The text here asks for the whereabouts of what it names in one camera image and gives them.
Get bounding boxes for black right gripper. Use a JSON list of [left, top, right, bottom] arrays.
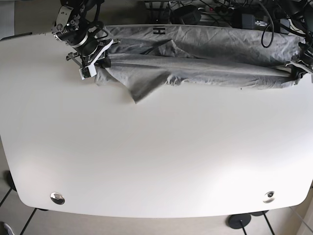
[[66, 38, 121, 69]]

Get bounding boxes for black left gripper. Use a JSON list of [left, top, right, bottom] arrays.
[[286, 42, 313, 80]]

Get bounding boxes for grey T-shirt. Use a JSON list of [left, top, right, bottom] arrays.
[[94, 24, 305, 102]]

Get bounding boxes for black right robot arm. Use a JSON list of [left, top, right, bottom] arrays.
[[51, 0, 115, 69]]

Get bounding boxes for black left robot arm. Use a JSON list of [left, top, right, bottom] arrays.
[[257, 0, 313, 80]]

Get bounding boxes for right silver table grommet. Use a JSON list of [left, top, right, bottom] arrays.
[[262, 191, 275, 204]]

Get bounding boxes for silver table grommet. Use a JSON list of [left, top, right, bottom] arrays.
[[262, 191, 275, 204], [50, 192, 65, 205]]

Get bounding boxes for left silver table grommet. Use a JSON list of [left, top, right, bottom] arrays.
[[50, 192, 65, 205]]

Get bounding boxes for black left table leg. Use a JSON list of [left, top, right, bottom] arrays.
[[0, 170, 17, 207]]

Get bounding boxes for black round stand base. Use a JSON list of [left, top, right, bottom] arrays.
[[226, 213, 251, 230]]

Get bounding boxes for grey shoe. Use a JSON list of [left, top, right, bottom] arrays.
[[0, 222, 15, 235]]

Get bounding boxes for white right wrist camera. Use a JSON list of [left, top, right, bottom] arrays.
[[80, 39, 113, 80]]

